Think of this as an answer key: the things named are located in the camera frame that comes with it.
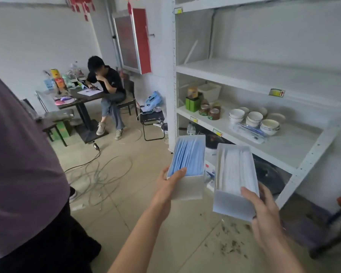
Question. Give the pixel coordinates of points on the white mask box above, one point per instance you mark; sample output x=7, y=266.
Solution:
x=230, y=206
x=190, y=187

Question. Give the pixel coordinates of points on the red hanging decoration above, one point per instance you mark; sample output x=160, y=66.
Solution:
x=79, y=1
x=129, y=7

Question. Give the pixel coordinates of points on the white plastic container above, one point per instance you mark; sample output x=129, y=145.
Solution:
x=210, y=92

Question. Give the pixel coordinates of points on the black wok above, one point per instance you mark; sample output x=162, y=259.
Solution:
x=270, y=176

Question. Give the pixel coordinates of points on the dark purple stool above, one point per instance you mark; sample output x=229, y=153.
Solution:
x=307, y=224

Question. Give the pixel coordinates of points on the yellow filled jar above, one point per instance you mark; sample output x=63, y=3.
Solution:
x=192, y=93

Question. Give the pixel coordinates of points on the orange snack packet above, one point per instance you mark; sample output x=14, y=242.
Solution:
x=60, y=82

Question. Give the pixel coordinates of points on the group of white bowls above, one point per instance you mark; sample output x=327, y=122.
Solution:
x=254, y=117

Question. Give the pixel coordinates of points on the black folding stool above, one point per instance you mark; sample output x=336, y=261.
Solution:
x=150, y=116

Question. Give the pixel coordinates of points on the person's left hand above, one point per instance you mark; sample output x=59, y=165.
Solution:
x=166, y=190

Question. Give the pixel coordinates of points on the green crate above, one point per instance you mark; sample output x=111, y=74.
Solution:
x=62, y=130

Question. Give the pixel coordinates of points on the white metal shelf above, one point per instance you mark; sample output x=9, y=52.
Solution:
x=272, y=79

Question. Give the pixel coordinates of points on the dark pedestal table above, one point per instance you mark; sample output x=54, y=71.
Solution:
x=79, y=102

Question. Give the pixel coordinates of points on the brown glass jar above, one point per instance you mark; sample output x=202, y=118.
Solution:
x=216, y=106
x=204, y=110
x=213, y=114

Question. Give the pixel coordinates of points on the yellow canister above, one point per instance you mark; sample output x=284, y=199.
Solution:
x=56, y=73

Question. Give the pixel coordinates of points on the person's left forearm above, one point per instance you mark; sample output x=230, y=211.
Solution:
x=133, y=244

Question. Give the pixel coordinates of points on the light blue carton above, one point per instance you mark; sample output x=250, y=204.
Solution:
x=49, y=84

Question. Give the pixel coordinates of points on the dark chair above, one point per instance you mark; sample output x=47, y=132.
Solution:
x=129, y=88

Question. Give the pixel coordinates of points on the red framed wall cabinet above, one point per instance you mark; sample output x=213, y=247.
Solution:
x=142, y=39

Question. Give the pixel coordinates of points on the white paper sheet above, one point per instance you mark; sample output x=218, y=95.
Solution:
x=90, y=92

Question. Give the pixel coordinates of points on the pink cloth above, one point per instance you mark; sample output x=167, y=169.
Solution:
x=65, y=100

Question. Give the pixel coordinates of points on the stack of blue masks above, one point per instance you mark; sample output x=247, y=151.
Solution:
x=187, y=156

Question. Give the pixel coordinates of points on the person's right hand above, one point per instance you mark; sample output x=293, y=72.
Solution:
x=267, y=224

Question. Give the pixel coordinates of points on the blue plastic bag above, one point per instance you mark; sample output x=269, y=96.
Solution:
x=154, y=99

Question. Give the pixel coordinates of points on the clear utensil pack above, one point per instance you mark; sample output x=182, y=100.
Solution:
x=250, y=133

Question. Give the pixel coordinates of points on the black pot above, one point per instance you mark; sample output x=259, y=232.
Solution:
x=214, y=142

